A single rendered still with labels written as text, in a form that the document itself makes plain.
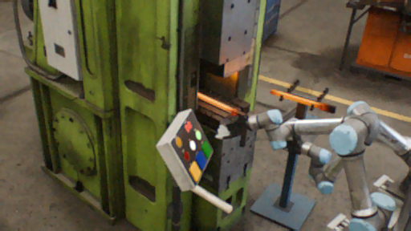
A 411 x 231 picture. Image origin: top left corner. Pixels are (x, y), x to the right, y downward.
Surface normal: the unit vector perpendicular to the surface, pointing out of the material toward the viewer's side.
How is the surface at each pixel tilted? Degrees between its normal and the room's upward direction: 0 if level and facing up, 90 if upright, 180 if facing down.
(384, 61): 90
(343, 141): 83
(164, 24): 89
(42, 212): 0
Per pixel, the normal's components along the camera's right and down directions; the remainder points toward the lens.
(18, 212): 0.05, -0.85
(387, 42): -0.50, 0.44
